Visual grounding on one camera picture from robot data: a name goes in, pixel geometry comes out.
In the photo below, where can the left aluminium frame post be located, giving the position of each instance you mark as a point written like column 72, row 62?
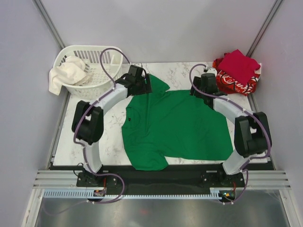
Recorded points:
column 49, row 23

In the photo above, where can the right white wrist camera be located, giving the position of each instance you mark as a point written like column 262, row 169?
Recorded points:
column 210, row 70

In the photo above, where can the aluminium frame post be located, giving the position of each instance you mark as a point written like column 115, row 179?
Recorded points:
column 268, row 20
column 49, row 23

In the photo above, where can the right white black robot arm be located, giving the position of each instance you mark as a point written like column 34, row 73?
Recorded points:
column 251, row 129

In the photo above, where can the white plastic laundry basket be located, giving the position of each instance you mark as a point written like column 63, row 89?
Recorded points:
column 103, row 61

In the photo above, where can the white slotted cable duct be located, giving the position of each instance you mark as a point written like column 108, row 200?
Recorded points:
column 94, row 194

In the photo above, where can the white cream t-shirt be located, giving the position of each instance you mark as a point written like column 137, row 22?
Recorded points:
column 71, row 72

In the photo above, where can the red printed folded t-shirt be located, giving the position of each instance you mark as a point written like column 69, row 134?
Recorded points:
column 229, row 85

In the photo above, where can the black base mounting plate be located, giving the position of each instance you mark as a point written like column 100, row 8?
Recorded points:
column 172, row 179

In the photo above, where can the green t-shirt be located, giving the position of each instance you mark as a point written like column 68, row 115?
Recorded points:
column 172, row 123

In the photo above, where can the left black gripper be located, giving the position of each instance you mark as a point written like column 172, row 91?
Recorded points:
column 147, row 88

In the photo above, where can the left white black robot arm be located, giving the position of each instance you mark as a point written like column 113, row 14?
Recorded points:
column 88, row 121

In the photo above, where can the folded crimson red t-shirt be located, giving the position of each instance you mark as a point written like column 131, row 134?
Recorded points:
column 238, row 66

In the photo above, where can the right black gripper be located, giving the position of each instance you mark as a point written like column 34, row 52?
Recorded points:
column 197, row 81

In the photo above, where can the right aluminium frame post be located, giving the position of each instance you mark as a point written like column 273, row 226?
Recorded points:
column 268, row 20

